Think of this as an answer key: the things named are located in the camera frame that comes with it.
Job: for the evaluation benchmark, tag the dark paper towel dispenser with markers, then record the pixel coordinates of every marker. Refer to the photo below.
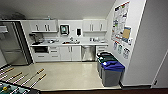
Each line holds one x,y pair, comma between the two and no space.
64,29

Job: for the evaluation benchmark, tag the white room door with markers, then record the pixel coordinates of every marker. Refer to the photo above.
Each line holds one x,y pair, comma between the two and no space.
161,71

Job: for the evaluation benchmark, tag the stainless steel dishwasher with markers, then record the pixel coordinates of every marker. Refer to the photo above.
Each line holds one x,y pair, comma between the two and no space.
88,53

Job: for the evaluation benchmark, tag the white drawer cabinet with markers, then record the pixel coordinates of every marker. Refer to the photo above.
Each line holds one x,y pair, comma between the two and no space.
54,53
101,49

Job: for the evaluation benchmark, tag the stainless steel refrigerator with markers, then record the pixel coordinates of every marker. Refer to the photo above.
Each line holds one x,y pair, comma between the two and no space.
13,43

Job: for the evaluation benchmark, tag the large printed wall poster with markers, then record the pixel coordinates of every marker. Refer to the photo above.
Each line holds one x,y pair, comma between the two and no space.
119,20

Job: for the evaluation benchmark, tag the small paper wall sign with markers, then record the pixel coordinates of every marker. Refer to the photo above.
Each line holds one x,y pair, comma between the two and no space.
120,49
126,53
115,45

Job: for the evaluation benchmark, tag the grey bin with blue lid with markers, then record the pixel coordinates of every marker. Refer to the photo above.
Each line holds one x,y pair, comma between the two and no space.
112,75

